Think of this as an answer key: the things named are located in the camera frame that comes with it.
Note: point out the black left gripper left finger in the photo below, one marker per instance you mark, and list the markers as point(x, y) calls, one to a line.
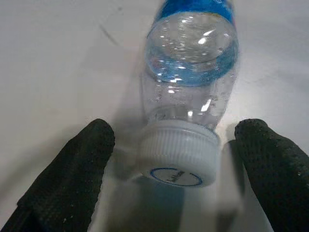
point(65, 174)

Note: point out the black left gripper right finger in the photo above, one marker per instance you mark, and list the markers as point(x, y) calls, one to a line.
point(277, 174)

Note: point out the clear plastic water bottle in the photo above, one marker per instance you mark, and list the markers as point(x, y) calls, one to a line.
point(188, 72)

